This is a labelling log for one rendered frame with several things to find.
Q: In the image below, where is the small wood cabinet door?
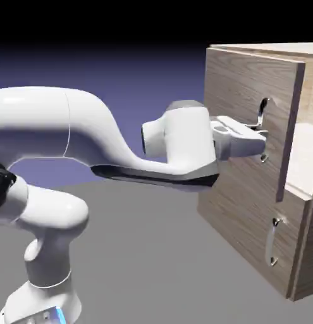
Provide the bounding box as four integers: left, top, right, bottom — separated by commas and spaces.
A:
197, 151, 313, 302

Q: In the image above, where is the light wood cabinet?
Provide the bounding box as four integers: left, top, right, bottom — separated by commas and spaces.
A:
197, 42, 313, 302

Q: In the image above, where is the long curved metal handle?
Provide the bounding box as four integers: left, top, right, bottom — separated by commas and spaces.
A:
265, 216, 283, 267

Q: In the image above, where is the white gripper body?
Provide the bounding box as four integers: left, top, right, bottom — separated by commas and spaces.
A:
223, 115, 267, 161

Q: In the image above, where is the large wood cabinet door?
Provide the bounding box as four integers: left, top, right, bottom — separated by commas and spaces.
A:
199, 47, 307, 204

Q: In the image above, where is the short curved metal handle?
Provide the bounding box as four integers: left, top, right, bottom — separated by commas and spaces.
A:
247, 97, 271, 163

